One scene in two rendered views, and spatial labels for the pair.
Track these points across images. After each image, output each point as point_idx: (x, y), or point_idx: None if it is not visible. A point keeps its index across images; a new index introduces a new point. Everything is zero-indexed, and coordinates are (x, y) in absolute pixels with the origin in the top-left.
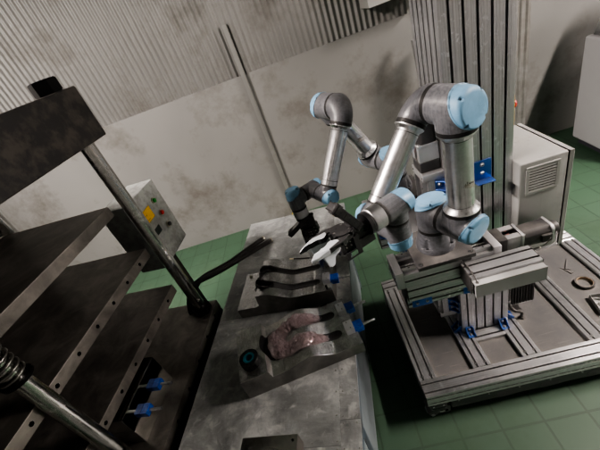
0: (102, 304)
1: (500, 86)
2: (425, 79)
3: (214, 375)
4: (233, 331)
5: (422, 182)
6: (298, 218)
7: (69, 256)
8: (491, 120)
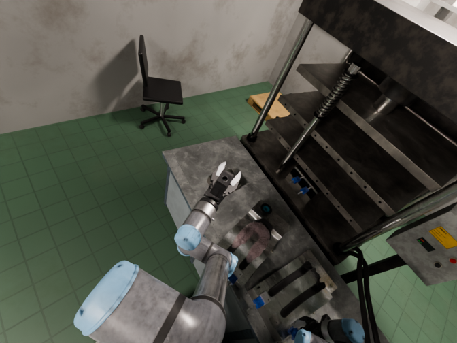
0: (353, 167)
1: None
2: None
3: (283, 211)
4: (300, 239)
5: None
6: (325, 320)
7: (387, 147)
8: None
